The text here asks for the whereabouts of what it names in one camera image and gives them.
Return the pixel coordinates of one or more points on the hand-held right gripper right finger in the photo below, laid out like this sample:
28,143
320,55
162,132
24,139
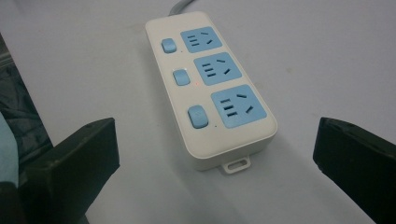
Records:
358,165

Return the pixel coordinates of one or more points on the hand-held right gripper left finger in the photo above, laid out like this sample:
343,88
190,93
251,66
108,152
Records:
71,168

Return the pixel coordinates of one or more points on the white and blue power strip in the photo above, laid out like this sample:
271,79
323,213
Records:
211,90

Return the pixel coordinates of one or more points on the light blue cloth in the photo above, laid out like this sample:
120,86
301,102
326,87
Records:
7,149

